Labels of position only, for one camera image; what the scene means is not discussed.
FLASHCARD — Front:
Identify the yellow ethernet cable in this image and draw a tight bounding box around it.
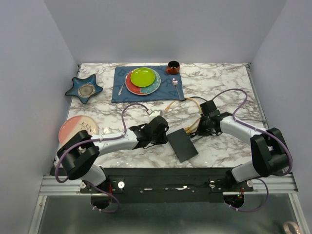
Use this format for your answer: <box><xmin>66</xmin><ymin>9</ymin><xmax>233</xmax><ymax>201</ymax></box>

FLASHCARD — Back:
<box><xmin>163</xmin><ymin>97</ymin><xmax>204</xmax><ymax>134</ymax></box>

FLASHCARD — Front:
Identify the black network switch box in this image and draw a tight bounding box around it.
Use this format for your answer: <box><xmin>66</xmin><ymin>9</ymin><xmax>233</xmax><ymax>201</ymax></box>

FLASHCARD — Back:
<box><xmin>167</xmin><ymin>128</ymin><xmax>198</xmax><ymax>163</ymax></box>

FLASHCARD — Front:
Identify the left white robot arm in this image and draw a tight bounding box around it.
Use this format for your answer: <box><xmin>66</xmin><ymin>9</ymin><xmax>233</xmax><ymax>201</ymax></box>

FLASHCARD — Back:
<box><xmin>55</xmin><ymin>116</ymin><xmax>169</xmax><ymax>193</ymax></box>

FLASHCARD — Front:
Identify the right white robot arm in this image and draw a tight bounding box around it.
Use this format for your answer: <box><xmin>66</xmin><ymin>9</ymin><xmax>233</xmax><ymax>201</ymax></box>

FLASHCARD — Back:
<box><xmin>196</xmin><ymin>100</ymin><xmax>293</xmax><ymax>191</ymax></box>

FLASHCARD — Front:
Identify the blue cloth placemat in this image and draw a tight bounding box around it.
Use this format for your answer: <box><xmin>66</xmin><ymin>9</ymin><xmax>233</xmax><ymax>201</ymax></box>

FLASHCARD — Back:
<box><xmin>112</xmin><ymin>65</ymin><xmax>184</xmax><ymax>103</ymax></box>

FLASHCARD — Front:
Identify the red and teal plate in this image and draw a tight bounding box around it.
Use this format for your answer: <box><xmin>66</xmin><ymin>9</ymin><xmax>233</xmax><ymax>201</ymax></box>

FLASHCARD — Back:
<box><xmin>125</xmin><ymin>69</ymin><xmax>161</xmax><ymax>96</ymax></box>

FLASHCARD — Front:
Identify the silver fork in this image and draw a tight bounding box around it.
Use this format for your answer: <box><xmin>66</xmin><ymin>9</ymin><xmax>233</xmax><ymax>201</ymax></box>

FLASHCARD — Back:
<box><xmin>118</xmin><ymin>73</ymin><xmax>128</xmax><ymax>96</ymax></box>

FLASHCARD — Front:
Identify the silver spoon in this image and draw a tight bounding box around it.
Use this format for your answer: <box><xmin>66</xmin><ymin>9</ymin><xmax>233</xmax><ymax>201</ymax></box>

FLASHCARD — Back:
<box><xmin>172</xmin><ymin>78</ymin><xmax>184</xmax><ymax>101</ymax></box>

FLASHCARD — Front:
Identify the lime green plate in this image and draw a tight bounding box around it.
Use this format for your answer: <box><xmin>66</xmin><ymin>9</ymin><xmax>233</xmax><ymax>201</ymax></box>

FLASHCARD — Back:
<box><xmin>130</xmin><ymin>67</ymin><xmax>156</xmax><ymax>87</ymax></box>

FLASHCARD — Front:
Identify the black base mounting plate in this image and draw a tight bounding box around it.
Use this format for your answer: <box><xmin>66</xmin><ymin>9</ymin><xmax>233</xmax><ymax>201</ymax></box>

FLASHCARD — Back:
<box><xmin>79</xmin><ymin>168</ymin><xmax>254</xmax><ymax>204</ymax></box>

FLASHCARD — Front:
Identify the brown ceramic mug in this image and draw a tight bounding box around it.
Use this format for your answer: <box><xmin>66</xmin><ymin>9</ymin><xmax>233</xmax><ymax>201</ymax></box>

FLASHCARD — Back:
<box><xmin>165</xmin><ymin>60</ymin><xmax>180</xmax><ymax>75</ymax></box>

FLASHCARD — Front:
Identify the pink and cream plate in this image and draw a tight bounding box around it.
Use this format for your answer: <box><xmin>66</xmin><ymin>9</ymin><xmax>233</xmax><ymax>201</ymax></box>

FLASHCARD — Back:
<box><xmin>58</xmin><ymin>115</ymin><xmax>99</xmax><ymax>146</ymax></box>

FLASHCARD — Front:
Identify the blue star shaped dish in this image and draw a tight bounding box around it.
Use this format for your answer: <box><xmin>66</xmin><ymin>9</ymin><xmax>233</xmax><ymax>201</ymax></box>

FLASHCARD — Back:
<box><xmin>65</xmin><ymin>74</ymin><xmax>103</xmax><ymax>104</ymax></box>

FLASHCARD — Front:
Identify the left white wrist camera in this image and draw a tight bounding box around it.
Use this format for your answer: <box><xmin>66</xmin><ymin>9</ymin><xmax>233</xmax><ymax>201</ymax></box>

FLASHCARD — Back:
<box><xmin>149</xmin><ymin>110</ymin><xmax>162</xmax><ymax>117</ymax></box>

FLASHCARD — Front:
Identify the aluminium rail frame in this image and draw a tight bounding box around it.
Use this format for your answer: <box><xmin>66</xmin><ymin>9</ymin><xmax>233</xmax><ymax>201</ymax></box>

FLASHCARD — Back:
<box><xmin>29</xmin><ymin>174</ymin><xmax>312</xmax><ymax>234</ymax></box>

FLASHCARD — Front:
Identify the pink ring object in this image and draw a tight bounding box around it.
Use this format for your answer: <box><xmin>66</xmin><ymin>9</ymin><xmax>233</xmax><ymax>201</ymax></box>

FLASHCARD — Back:
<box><xmin>283</xmin><ymin>221</ymin><xmax>301</xmax><ymax>234</ymax></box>

